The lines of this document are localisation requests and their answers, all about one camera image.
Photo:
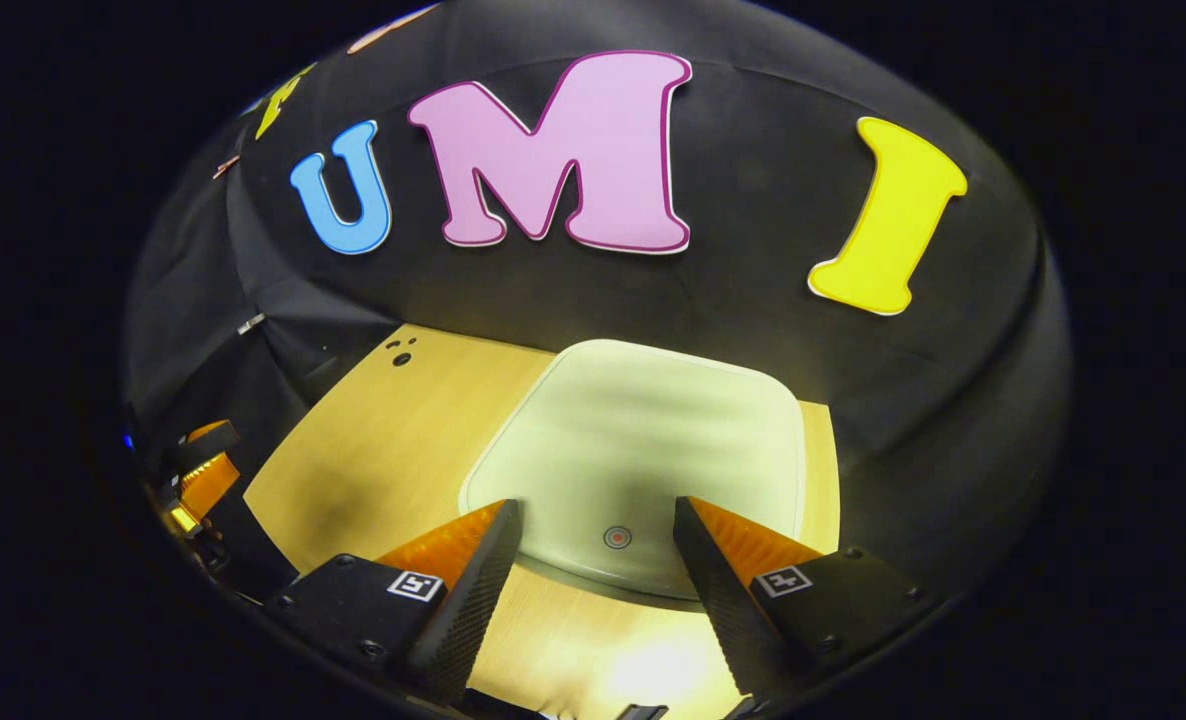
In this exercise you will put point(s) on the copper cloth clip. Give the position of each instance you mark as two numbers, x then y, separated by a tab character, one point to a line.
225	166

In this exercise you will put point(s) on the black backdrop cloth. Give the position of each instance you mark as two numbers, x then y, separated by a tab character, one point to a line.
753	300

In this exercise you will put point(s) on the wooden desktop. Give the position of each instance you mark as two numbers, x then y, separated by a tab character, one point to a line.
393	450

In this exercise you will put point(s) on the white cloth clip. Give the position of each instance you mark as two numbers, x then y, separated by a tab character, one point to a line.
250	323

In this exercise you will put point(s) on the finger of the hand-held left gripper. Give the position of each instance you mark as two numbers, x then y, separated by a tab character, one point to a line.
208	445
208	485

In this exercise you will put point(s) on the green desktop garbage bin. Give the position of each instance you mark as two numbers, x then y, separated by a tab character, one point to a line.
633	430

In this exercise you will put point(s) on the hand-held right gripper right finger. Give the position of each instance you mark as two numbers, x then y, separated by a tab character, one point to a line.
723	610

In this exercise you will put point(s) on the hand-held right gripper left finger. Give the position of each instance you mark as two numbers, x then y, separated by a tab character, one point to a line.
473	610

